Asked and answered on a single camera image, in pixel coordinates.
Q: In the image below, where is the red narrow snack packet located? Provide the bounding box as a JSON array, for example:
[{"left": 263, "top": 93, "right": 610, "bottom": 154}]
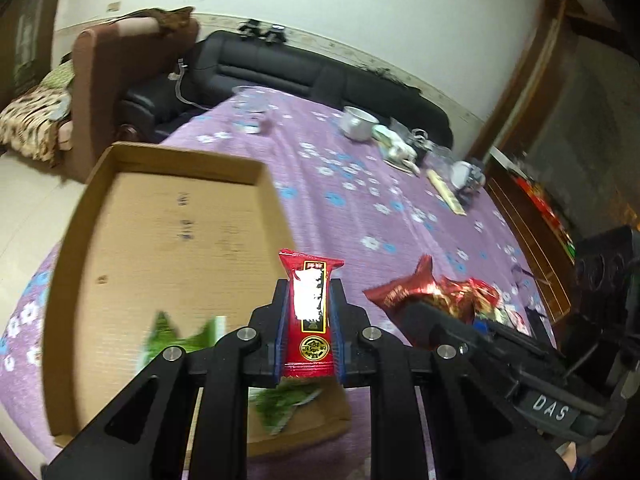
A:
[{"left": 279, "top": 249, "right": 344, "bottom": 379}]

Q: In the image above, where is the dark red foil snack bag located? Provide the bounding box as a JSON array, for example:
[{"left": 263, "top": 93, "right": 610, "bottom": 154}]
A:
[{"left": 363, "top": 255, "right": 504, "bottom": 348}]

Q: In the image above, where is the green snack packet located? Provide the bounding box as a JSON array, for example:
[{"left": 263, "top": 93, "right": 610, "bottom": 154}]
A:
[{"left": 137, "top": 311, "right": 227, "bottom": 372}]

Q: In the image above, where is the purple floral tablecloth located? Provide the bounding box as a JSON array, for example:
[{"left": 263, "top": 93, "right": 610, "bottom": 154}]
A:
[{"left": 1, "top": 90, "right": 546, "bottom": 479}]

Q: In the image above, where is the cardboard tray box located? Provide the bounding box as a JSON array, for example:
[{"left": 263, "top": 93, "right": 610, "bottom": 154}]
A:
[{"left": 41, "top": 141, "right": 354, "bottom": 458}]

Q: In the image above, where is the cream tube with barcode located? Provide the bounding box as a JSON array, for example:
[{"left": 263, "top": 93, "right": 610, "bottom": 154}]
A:
[{"left": 426, "top": 169, "right": 466, "bottom": 216}]

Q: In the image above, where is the white bowl container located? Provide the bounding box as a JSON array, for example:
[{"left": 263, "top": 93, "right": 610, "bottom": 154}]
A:
[{"left": 449, "top": 160, "right": 486, "bottom": 191}]

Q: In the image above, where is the white cloth bundle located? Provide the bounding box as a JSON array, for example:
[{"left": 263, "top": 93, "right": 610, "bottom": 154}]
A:
[{"left": 372, "top": 125, "right": 421, "bottom": 177}]

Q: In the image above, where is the wooden cabinet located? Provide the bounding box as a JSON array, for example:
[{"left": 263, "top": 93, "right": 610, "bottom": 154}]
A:
[{"left": 469, "top": 0, "right": 575, "bottom": 325}]

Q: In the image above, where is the white ceramic mug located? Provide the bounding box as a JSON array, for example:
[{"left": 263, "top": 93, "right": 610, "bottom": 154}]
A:
[{"left": 338, "top": 106, "right": 380, "bottom": 143}]

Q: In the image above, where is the clear plastic water cup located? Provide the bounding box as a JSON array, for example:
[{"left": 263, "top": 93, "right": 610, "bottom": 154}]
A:
[{"left": 232, "top": 84, "right": 270, "bottom": 134}]

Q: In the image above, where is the black leather sofa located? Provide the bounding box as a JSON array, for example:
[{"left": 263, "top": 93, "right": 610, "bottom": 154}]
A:
[{"left": 116, "top": 30, "right": 454, "bottom": 148}]

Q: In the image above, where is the brown armchair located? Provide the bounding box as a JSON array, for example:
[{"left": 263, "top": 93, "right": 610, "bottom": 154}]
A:
[{"left": 63, "top": 18, "right": 200, "bottom": 183}]

